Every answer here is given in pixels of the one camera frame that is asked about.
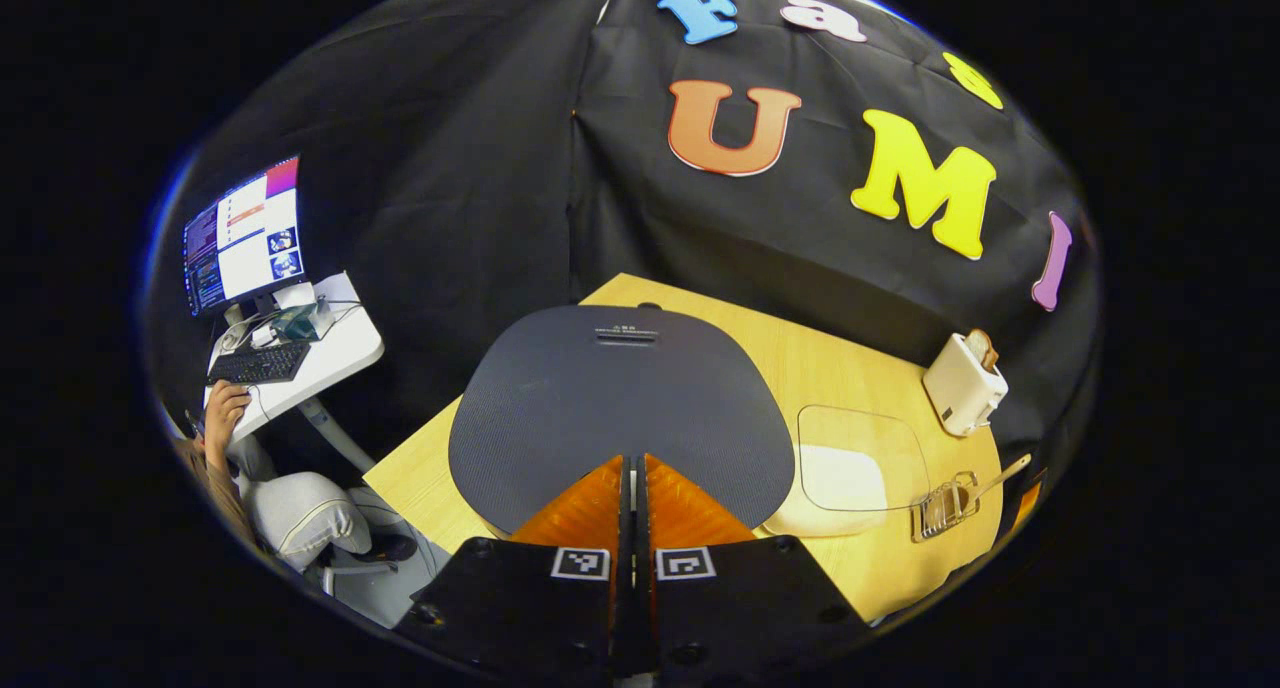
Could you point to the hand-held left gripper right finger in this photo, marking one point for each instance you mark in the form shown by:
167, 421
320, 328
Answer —
750, 608

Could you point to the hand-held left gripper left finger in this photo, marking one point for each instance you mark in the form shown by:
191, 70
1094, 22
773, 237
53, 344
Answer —
520, 608

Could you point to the black silver rice cooker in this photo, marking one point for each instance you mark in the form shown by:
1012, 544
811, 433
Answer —
610, 408

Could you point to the wooden spoon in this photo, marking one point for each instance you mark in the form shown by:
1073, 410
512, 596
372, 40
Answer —
1000, 473

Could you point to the clear plastic rice container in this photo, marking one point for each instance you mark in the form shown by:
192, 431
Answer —
900, 438

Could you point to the grey office chair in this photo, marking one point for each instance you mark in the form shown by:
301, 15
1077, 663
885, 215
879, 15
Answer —
305, 513

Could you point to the white toaster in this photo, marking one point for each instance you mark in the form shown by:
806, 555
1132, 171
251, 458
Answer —
960, 388

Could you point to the white office desk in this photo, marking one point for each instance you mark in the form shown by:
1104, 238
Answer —
345, 348

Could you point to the toast bread slice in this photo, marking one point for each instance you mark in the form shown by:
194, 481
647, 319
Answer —
983, 348

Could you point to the black keyboard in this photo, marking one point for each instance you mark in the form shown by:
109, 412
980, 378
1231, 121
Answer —
260, 363

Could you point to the small teal box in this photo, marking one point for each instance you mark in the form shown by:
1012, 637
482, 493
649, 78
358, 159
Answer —
295, 323

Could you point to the black backdrop cloth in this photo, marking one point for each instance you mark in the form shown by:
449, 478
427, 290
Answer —
450, 168

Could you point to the computer monitor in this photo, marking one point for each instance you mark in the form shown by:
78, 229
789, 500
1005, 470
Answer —
245, 238

